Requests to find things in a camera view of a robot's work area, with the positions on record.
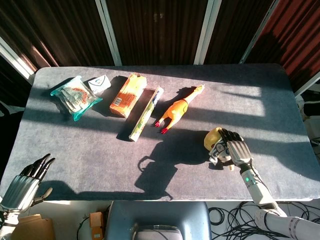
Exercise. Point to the orange rubber chicken toy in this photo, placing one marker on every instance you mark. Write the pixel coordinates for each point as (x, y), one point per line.
(176, 110)

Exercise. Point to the blue-grey robot torso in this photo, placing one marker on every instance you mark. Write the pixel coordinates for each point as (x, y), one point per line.
(157, 217)

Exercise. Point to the dark brown curtain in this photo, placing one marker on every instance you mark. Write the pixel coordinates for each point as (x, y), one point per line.
(232, 27)
(55, 30)
(157, 30)

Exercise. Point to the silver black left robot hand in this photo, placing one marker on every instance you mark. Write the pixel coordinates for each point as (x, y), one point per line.
(20, 187)

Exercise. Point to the white frame post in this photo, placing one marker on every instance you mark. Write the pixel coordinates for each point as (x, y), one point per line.
(15, 60)
(308, 86)
(203, 32)
(108, 32)
(258, 32)

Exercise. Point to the brown cardboard box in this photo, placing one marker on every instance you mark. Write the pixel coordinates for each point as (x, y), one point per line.
(35, 227)

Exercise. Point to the orange carton box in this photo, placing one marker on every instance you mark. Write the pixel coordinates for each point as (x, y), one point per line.
(126, 97)

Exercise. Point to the small orange box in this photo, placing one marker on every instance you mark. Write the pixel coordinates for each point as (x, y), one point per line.
(96, 223)

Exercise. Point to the reddish brown curtain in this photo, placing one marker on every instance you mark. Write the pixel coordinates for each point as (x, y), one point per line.
(297, 37)

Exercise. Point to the blue felt table cloth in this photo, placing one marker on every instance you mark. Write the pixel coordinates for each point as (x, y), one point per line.
(87, 155)

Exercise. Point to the yellow round toy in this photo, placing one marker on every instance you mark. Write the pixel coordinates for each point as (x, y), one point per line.
(212, 140)

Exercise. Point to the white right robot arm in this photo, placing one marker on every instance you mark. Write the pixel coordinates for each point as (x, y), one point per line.
(260, 190)

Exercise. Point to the long green white box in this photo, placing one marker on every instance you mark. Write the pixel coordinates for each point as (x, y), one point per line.
(146, 113)

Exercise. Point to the white tissue pack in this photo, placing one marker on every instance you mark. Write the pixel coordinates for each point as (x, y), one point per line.
(99, 83)

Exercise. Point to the teal-edged snack bag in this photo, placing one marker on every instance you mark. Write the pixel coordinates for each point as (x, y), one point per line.
(75, 98)

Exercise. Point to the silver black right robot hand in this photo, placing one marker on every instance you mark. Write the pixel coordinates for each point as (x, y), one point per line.
(238, 150)

